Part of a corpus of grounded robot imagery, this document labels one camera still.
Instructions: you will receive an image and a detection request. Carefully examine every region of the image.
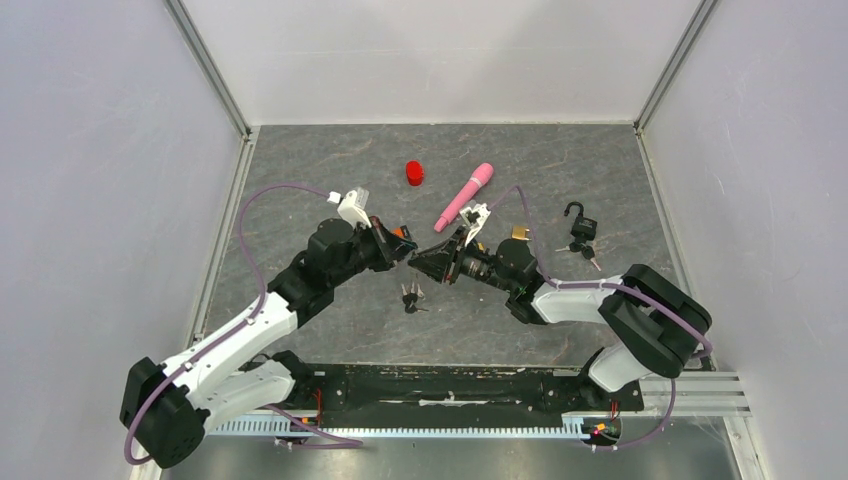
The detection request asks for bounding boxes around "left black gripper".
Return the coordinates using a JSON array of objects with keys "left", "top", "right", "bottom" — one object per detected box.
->
[{"left": 330, "top": 215, "right": 418, "bottom": 287}]

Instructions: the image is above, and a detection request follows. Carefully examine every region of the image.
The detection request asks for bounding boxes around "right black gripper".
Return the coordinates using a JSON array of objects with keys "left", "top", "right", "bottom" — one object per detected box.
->
[{"left": 410, "top": 226, "right": 516, "bottom": 294}]

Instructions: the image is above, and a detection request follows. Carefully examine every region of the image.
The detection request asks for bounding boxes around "black Kaijing padlock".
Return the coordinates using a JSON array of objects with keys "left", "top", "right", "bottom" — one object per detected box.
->
[{"left": 564, "top": 201, "right": 598, "bottom": 243}]

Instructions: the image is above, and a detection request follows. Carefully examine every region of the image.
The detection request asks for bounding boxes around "black-head key set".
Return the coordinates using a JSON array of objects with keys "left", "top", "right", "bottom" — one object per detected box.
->
[{"left": 557, "top": 241, "right": 602, "bottom": 271}]

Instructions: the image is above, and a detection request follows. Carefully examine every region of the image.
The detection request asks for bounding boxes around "orange black padlock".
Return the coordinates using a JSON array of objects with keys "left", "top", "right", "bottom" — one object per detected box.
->
[{"left": 393, "top": 227, "right": 410, "bottom": 240}]

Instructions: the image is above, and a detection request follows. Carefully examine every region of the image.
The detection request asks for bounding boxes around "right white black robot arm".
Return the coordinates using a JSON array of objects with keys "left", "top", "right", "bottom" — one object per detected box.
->
[{"left": 409, "top": 228, "right": 712, "bottom": 408}]

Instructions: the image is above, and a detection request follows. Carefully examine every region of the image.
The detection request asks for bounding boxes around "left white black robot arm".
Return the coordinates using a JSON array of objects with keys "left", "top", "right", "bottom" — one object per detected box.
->
[{"left": 119, "top": 216, "right": 417, "bottom": 469}]

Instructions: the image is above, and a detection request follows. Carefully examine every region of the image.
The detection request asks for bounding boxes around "black-head key bunch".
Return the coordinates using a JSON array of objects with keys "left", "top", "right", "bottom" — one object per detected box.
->
[{"left": 401, "top": 282, "right": 426, "bottom": 314}]

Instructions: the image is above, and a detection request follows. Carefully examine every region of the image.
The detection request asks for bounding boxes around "small brass padlock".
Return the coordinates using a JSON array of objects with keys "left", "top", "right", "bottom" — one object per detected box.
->
[{"left": 511, "top": 225, "right": 532, "bottom": 241}]

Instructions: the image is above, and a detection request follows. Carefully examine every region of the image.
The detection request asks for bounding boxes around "red plastic cap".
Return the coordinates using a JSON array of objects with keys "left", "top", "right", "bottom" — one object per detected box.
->
[{"left": 405, "top": 160, "right": 425, "bottom": 187}]

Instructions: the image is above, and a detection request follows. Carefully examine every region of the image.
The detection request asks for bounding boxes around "pink cylindrical wand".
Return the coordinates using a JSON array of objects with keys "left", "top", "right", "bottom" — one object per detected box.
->
[{"left": 434, "top": 163, "right": 494, "bottom": 233}]

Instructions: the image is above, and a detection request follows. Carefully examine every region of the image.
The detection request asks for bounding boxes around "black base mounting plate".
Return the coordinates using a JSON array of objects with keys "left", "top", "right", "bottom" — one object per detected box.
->
[{"left": 281, "top": 364, "right": 645, "bottom": 413}]

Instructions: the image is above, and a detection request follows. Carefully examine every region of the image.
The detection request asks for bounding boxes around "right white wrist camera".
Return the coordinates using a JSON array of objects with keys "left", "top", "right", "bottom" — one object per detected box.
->
[{"left": 459, "top": 201, "right": 491, "bottom": 246}]

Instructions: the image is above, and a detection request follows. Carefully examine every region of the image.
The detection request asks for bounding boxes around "white slotted cable duct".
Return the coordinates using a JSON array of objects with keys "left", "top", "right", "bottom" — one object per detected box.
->
[{"left": 211, "top": 412, "right": 621, "bottom": 440}]

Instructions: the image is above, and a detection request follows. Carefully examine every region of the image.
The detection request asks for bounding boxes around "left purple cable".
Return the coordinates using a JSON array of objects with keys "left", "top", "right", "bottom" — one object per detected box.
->
[{"left": 123, "top": 183, "right": 364, "bottom": 466}]

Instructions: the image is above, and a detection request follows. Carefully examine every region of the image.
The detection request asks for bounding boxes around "purple cable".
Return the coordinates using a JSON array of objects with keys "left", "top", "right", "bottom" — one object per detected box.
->
[
  {"left": 123, "top": 183, "right": 364, "bottom": 466},
  {"left": 486, "top": 184, "right": 714, "bottom": 452}
]

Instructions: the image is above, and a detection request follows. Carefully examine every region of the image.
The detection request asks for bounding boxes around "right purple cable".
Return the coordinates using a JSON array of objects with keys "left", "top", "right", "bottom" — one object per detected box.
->
[{"left": 486, "top": 184, "right": 714, "bottom": 452}]

